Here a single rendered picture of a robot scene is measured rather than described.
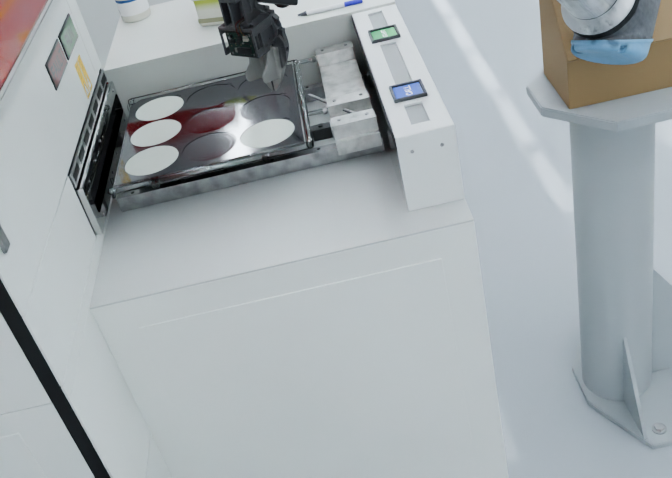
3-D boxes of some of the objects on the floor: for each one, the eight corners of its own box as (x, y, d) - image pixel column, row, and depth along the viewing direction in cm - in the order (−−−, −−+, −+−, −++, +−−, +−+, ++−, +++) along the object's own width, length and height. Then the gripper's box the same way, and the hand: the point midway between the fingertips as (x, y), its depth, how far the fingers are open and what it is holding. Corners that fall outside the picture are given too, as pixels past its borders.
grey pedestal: (719, 292, 223) (741, -4, 177) (813, 415, 187) (872, 83, 140) (530, 333, 225) (503, 51, 178) (586, 464, 188) (571, 152, 142)
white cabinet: (229, 596, 180) (89, 311, 134) (228, 309, 260) (140, 68, 213) (523, 531, 178) (484, 220, 132) (432, 262, 258) (388, 9, 212)
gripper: (202, -8, 138) (235, 104, 151) (247, -6, 134) (276, 110, 146) (232, -29, 144) (261, 81, 156) (276, -28, 139) (302, 86, 152)
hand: (275, 81), depth 152 cm, fingers closed
